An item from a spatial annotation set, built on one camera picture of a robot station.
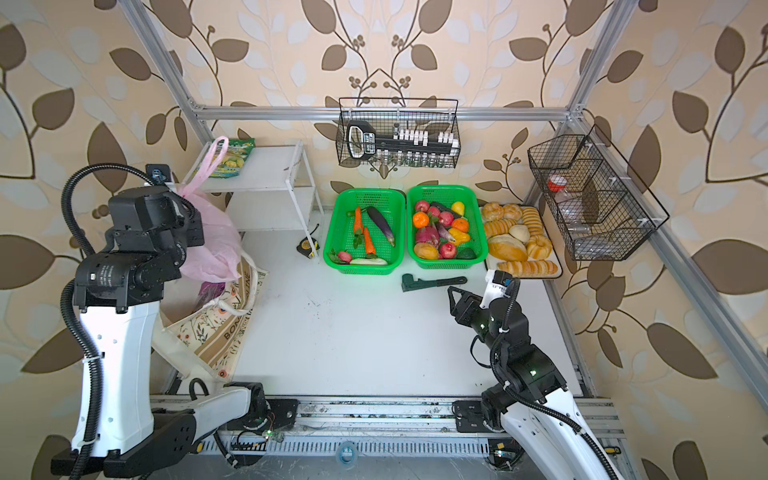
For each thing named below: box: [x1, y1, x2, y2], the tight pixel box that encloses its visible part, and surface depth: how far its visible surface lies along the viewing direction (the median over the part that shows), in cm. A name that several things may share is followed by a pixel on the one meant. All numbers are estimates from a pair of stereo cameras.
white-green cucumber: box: [350, 258, 388, 265], surface depth 101 cm
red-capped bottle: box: [547, 174, 583, 224], surface depth 83 cm
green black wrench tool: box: [401, 273, 468, 292], surface depth 101 cm
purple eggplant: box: [360, 206, 395, 247], surface depth 117 cm
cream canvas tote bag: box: [152, 257, 268, 387], surface depth 74 cm
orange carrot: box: [354, 206, 363, 231], surface depth 116 cm
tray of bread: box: [481, 203, 563, 279], surface depth 106 cm
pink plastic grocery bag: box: [177, 136, 243, 283], surface depth 63 cm
